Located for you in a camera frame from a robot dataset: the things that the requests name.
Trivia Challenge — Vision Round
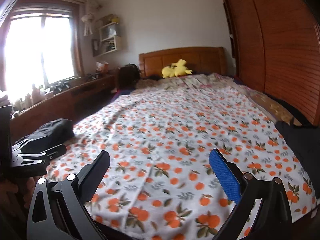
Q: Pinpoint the orange white bag on desk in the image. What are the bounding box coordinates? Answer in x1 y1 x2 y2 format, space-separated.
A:
95 61 109 74

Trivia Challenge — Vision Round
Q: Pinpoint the dark wooden chair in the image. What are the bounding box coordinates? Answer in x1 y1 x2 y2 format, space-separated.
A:
118 64 140 90

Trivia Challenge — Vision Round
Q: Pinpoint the black garment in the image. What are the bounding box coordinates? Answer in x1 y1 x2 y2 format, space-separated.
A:
276 121 319 180

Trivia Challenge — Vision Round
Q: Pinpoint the orange-print white bed sheet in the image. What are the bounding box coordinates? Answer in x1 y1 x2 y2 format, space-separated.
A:
47 87 319 239

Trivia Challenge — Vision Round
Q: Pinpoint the floral quilt at bed head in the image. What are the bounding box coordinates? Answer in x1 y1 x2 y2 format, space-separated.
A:
134 73 243 93

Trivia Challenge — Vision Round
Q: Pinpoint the white wall shelf with books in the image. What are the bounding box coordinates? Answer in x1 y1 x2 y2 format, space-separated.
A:
92 14 122 57

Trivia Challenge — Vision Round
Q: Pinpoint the dark garment at bed edge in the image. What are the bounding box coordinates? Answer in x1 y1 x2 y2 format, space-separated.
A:
29 118 75 148

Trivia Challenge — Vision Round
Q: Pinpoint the window with wooden frame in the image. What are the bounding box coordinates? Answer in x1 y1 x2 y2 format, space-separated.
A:
1 0 85 94

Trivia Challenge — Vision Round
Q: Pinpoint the wooden louvered wardrobe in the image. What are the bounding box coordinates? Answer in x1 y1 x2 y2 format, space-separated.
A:
223 0 319 126

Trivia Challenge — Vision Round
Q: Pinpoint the yellow Pikachu plush toy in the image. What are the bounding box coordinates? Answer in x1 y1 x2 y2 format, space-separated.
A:
162 59 193 79

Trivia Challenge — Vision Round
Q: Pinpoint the wooden headboard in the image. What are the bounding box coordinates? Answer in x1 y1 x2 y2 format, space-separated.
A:
138 46 228 79

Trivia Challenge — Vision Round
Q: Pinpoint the wooden desk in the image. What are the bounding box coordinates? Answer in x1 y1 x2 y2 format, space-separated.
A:
10 75 116 144

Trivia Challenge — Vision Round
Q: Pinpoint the beige patterned mattress edge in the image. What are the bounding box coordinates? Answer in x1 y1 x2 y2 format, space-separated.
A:
234 85 302 126

